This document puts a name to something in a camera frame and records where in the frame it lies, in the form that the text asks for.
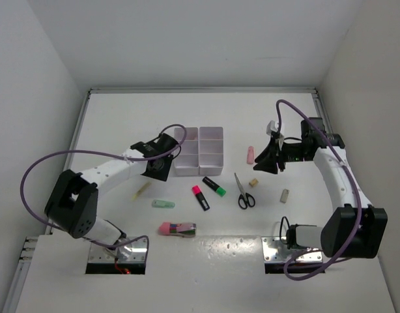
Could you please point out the green correction tape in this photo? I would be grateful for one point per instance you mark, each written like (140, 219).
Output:
(162, 204)

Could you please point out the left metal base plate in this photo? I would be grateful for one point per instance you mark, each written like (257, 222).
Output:
(132, 253)

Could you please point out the grey white eraser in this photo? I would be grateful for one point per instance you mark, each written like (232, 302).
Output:
(284, 195)

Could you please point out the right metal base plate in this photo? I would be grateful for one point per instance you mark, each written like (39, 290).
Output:
(275, 252)

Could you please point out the right white compartment organizer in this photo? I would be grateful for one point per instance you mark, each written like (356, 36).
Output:
(211, 148)

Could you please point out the metal base plate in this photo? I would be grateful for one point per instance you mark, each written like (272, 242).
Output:
(275, 252)
(132, 253)

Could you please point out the yellow pen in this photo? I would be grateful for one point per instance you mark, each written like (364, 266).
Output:
(141, 190)

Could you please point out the pink cap black highlighter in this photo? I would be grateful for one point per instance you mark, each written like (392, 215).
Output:
(200, 198)

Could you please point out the tan eraser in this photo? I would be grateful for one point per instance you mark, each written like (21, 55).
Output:
(253, 182)

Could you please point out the pink correction tape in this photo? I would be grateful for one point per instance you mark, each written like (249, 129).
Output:
(250, 155)

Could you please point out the pink lid clip jar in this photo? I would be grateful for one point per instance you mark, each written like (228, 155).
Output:
(178, 229)

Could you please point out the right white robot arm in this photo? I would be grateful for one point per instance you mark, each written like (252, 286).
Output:
(356, 227)

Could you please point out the black handled scissors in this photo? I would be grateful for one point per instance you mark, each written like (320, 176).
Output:
(245, 200)

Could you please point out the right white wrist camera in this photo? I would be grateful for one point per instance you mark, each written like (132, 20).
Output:
(275, 131)

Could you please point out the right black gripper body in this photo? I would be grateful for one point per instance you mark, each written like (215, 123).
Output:
(289, 152)

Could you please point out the green cap black highlighter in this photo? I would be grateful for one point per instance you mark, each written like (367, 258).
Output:
(214, 186)

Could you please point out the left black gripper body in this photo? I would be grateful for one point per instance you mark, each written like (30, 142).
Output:
(162, 171)

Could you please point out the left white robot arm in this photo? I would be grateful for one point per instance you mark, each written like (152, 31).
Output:
(74, 200)

